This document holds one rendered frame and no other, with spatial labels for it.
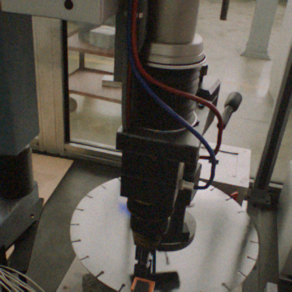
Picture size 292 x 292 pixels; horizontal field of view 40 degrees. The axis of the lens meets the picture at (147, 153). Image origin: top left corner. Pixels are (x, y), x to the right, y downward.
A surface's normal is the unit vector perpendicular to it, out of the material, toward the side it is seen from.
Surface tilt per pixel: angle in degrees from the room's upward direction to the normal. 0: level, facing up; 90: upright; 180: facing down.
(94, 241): 0
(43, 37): 90
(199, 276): 0
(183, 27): 90
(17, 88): 90
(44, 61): 90
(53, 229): 0
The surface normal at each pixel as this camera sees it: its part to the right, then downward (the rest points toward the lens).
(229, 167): 0.08, -0.85
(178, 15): 0.19, 0.53
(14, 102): 0.97, 0.19
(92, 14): -0.25, 0.49
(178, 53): 0.26, 0.29
